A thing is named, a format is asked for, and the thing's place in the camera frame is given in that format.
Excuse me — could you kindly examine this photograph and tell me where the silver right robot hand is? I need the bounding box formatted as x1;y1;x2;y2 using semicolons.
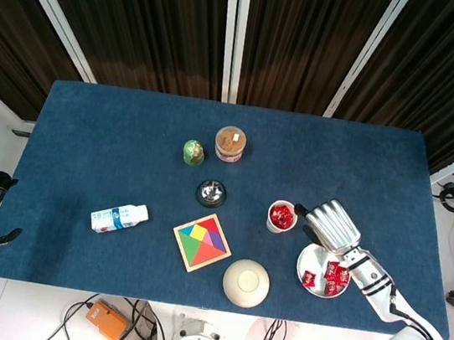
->
288;193;366;258

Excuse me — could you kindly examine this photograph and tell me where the white paper cup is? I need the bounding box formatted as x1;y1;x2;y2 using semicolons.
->
265;198;301;237

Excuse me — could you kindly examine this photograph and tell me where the round metal plate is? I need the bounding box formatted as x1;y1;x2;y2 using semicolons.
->
292;240;355;301

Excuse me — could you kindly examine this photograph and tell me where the cream upturned bowl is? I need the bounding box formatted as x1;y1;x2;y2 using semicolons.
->
219;255;274;312

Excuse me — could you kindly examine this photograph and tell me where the purple tangram parallelogram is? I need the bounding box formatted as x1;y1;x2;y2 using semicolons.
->
205;230;230;254

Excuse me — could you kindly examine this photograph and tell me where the red tangram triangle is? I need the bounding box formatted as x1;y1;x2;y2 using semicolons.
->
196;215;224;236

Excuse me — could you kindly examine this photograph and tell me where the orange tangram triangle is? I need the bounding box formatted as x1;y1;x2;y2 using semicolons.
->
189;240;228;272

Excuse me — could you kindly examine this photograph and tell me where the clear plastic jar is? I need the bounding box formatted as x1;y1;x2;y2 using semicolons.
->
211;124;250;166

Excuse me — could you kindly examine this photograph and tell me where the yellow tangram square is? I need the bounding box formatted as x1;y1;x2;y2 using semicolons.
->
188;223;210;242

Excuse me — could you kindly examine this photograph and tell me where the green tangram triangle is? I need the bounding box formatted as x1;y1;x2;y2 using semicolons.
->
173;230;204;268

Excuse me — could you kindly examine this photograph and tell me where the white milk bottle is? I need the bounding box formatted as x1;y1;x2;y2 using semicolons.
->
87;197;151;241

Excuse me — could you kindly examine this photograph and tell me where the wooden tangram tray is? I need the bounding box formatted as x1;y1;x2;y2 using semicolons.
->
167;208;238;279

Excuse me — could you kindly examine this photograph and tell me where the green painted doll figurine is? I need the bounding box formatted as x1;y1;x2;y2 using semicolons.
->
180;138;208;169

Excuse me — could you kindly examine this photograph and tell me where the orange box device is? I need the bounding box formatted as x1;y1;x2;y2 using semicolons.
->
82;297;132;340

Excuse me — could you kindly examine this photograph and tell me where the blue table cloth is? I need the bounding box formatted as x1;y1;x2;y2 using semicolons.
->
0;70;454;340

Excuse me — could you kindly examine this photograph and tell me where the dark brown curtain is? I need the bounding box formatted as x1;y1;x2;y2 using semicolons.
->
235;0;400;126
8;0;236;102
325;0;454;180
0;0;94;128

